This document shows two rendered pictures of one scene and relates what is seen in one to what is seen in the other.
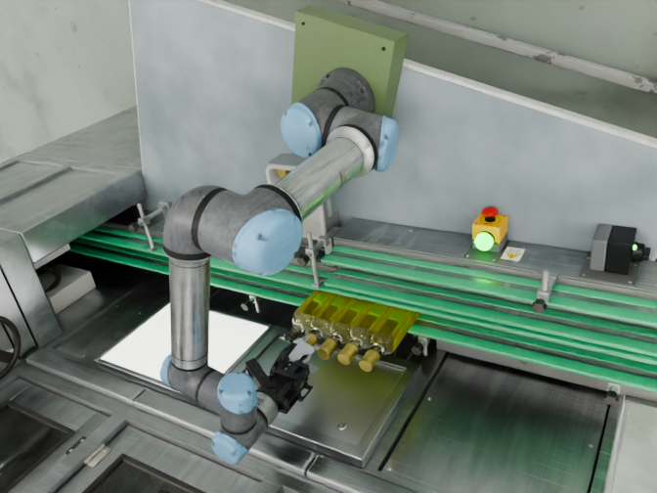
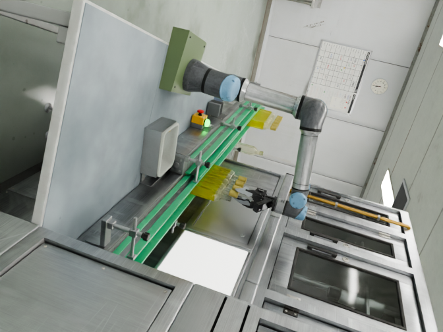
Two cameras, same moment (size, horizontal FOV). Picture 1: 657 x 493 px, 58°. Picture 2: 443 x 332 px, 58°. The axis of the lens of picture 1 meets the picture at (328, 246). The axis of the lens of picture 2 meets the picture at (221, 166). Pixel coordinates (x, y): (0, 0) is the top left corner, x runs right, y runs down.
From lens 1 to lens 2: 2.55 m
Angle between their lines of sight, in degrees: 95
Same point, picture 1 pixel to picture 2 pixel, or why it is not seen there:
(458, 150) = not seen: hidden behind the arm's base
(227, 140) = (120, 136)
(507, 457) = (252, 180)
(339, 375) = (223, 207)
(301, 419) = (254, 218)
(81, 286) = not seen: outside the picture
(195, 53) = (118, 69)
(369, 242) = (192, 147)
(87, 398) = not seen: hidden behind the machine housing
